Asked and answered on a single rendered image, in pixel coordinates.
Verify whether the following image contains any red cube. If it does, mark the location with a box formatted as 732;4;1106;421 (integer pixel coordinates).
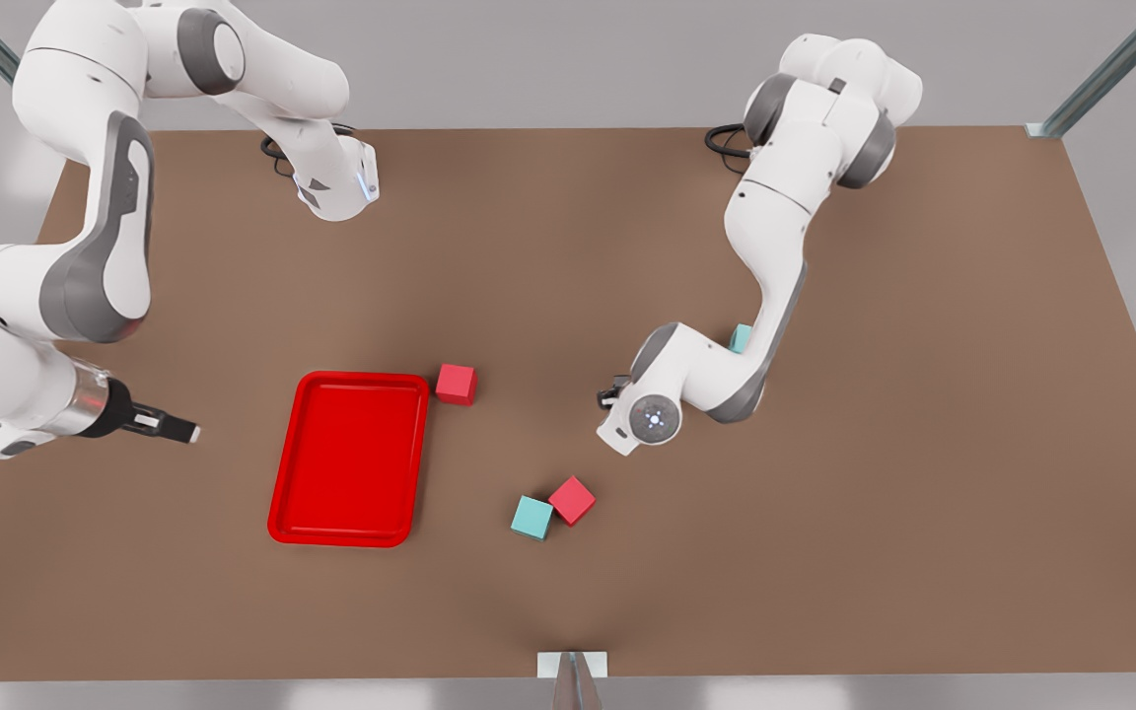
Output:
548;475;598;528
434;363;478;407

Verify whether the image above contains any red rectangular tray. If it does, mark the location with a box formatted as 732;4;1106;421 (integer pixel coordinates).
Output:
267;371;431;548

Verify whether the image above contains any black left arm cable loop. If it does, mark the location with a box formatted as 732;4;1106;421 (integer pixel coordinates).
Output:
704;123;756;176

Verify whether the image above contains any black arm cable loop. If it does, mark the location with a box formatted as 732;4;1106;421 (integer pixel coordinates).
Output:
704;123;756;176
260;122;358;179

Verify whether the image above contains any black right arm cable loop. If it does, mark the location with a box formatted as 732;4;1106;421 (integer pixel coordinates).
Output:
260;122;358;179

